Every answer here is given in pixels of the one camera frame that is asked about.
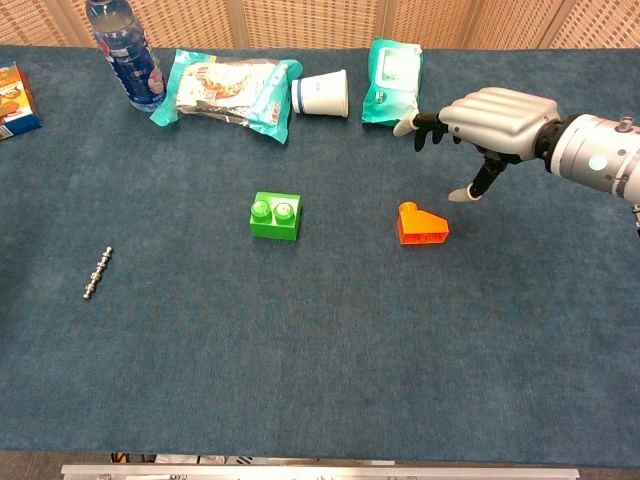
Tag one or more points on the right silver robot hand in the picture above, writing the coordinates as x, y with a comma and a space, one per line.
505, 120

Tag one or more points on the orange toy brick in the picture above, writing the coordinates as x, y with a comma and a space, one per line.
420, 225

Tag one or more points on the green toy brick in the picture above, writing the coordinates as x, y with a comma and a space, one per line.
275, 227

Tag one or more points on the teal wet wipes pack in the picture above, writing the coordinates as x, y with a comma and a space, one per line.
392, 95

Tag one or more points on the white paper cup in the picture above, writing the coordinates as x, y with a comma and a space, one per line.
325, 95

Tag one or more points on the woven wicker folding screen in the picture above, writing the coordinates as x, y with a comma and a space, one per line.
310, 20

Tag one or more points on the dark blue felt table cover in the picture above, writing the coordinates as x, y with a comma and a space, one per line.
320, 325

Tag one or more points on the teal and silver snack bag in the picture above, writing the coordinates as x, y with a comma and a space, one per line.
225, 90

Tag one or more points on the blue label drink bottle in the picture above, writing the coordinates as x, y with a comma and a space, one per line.
132, 65

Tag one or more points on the beaded silver metal rod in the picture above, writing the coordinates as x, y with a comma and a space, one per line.
98, 274

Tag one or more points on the orange and blue carton box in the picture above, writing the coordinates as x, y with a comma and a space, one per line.
15, 110

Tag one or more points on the aluminium profile rail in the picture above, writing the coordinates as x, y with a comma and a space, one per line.
320, 472

